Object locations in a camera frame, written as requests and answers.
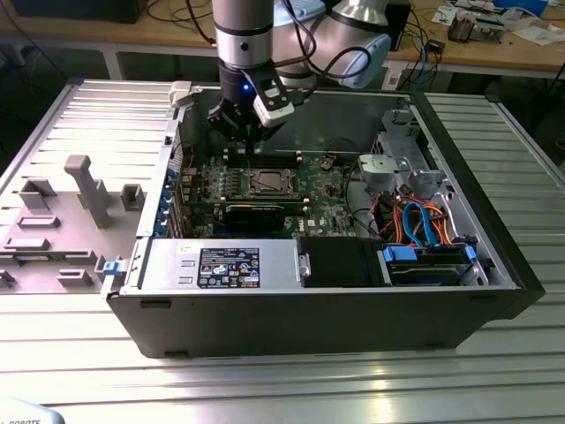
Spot blue flat data cable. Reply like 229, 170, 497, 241
400, 201, 439, 249

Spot black monitor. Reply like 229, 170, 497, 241
8, 0, 147, 26

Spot black PC case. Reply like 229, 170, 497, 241
100, 78, 547, 360

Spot pale blue teach pendant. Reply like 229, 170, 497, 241
0, 396, 67, 424

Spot hard disk blue carrier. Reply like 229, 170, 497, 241
377, 242, 480, 288

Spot silver power supply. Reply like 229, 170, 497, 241
139, 238, 302, 293

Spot black graphics card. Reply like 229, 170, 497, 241
223, 202, 288, 233

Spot black drive bay shroud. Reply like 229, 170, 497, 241
296, 236, 384, 289

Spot green motherboard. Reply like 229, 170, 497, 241
178, 152, 370, 239

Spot white papers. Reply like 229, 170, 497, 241
509, 25, 560, 46

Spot orange data cable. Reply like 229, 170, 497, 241
374, 193, 405, 244
426, 205, 458, 247

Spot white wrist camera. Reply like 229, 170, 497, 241
242, 68, 296, 129

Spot grey case latch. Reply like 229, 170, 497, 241
168, 80, 196, 108

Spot white printed label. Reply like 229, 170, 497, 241
382, 68, 403, 91

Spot silver metal drive cage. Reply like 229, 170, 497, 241
356, 108, 458, 207

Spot wooden workbench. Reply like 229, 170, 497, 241
0, 0, 565, 83

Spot small open box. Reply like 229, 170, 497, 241
474, 16, 508, 44

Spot grey parts rack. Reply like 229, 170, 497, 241
0, 154, 149, 296

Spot metal socket cover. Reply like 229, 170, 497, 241
249, 169, 296, 195

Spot metal cooler fan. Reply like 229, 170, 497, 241
447, 11, 477, 44

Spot CPU socket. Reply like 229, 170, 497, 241
246, 167, 298, 199

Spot thin red wire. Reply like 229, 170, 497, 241
182, 143, 199, 172

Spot silver CPU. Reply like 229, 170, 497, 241
259, 172, 286, 190

